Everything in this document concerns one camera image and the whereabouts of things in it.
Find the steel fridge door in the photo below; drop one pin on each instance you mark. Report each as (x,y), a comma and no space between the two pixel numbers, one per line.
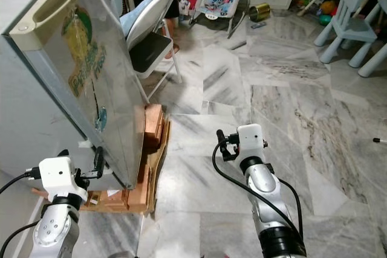
(121,58)

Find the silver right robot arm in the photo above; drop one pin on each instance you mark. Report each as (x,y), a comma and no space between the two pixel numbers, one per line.
(266,188)

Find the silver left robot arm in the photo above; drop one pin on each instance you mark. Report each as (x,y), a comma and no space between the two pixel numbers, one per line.
(57,228)

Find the grey small fridge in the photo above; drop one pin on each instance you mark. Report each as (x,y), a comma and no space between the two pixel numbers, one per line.
(30,101)

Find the small blue door sticker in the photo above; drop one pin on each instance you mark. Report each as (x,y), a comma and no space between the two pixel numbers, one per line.
(101,120)

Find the wooden pallet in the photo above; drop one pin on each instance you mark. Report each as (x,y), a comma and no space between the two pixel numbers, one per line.
(151,179)

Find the red brick stack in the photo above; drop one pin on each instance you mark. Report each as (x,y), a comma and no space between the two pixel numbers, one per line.
(153,126)

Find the small dark flat remote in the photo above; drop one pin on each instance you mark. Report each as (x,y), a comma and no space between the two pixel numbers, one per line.
(257,25)

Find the green yellow door sticker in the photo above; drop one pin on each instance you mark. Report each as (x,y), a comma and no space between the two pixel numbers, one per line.
(78,34)

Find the gold tin can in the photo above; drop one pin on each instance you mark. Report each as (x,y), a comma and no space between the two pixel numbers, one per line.
(259,12)

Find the green toy ball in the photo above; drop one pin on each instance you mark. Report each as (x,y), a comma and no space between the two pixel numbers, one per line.
(326,19)

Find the light blue kid chair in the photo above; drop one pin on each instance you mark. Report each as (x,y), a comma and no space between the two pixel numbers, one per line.
(351,28)
(375,58)

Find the orange toy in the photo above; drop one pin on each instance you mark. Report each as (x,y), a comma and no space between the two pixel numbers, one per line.
(329,7)

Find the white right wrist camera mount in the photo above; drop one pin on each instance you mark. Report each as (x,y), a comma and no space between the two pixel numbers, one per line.
(251,140)

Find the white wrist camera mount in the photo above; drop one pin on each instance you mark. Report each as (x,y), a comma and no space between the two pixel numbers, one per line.
(251,140)
(59,176)

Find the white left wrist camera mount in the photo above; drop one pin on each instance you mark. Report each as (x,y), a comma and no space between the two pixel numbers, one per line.
(59,176)

